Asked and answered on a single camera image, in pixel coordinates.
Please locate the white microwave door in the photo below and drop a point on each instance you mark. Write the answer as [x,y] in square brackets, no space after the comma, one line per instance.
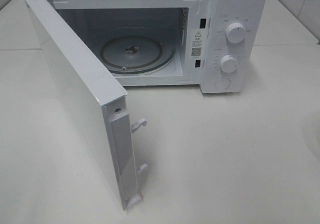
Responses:
[94,99]

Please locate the round white door-release button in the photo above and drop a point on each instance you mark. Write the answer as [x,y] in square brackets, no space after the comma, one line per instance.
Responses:
[222,84]

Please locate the white timer knob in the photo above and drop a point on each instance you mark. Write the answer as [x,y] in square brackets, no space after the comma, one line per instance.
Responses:
[228,64]

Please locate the glass microwave turntable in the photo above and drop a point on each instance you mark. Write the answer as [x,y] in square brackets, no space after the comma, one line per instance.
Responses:
[136,54]

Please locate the white microwave oven body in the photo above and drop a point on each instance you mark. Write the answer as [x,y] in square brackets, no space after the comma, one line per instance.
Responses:
[195,27]

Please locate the upper white power knob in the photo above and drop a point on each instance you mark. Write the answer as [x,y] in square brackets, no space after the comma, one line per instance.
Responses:
[235,32]

